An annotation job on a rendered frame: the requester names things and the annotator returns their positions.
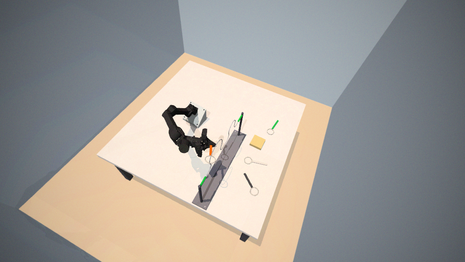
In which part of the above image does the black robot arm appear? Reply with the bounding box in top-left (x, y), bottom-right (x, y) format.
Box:
top-left (162, 104), bottom-right (203, 154)

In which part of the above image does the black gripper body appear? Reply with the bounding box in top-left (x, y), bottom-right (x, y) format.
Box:
top-left (190, 128), bottom-right (207, 157)

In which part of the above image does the tan square block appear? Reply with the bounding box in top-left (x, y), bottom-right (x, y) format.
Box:
top-left (249, 135), bottom-right (265, 150)

